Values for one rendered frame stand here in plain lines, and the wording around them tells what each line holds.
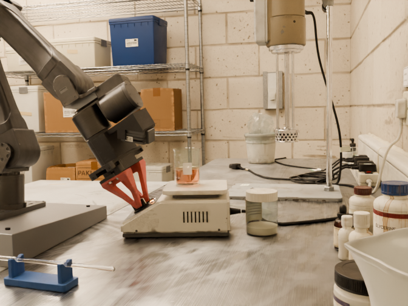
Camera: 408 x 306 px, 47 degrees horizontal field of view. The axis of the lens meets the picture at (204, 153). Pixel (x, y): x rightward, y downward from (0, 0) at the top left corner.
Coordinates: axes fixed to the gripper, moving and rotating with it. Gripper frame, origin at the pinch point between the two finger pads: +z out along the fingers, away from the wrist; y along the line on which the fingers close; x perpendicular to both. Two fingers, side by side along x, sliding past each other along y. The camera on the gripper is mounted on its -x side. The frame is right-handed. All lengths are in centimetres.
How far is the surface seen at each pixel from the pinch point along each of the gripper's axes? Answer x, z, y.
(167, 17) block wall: 93, -84, 240
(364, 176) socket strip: -21, 30, 63
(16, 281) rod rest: 1.1, -1.3, -29.1
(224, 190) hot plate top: -14.4, 6.0, 4.1
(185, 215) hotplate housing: -7.3, 6.1, -0.1
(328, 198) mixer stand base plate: -17.4, 25.4, 39.2
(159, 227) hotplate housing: -2.6, 5.7, -2.4
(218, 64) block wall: 78, -35, 239
